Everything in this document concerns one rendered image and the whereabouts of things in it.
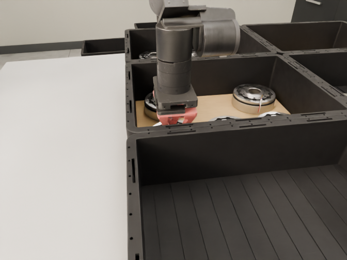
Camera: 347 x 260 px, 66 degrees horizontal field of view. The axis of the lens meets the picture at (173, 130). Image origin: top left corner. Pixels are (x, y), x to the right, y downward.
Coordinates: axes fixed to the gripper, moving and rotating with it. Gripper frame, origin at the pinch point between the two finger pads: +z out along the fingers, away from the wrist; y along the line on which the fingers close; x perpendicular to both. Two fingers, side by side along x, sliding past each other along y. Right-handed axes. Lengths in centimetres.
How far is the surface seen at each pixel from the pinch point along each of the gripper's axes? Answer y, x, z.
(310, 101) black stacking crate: 3.1, -29.9, -2.2
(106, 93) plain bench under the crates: 52, 18, 17
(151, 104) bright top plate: 12.1, 3.4, 0.9
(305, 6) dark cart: 158, -124, 10
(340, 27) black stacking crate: 50, -70, -4
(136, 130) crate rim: -7.7, 7.0, -5.9
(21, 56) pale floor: 306, 144, 89
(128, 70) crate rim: 16.4, 7.8, -5.8
